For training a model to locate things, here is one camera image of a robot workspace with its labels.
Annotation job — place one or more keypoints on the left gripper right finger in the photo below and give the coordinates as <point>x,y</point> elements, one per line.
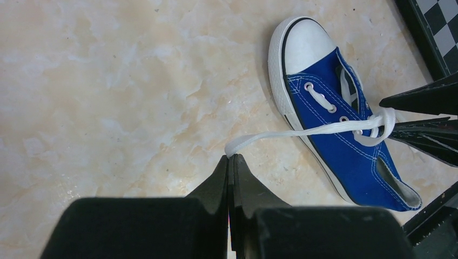
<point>247,195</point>

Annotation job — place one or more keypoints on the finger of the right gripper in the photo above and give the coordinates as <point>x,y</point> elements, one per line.
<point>434,137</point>
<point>438,97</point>

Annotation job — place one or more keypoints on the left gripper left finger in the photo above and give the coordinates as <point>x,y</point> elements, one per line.
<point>211,236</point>

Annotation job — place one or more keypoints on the blue canvas sneaker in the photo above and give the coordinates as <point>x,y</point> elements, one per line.
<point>314,86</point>

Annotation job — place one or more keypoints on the white shoelace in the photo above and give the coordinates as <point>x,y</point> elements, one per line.
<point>322,128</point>

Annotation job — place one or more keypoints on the black white chessboard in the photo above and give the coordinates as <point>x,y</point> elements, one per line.
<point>433,26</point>

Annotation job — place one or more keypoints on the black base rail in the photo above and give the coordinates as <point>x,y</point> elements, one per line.
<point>433,231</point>

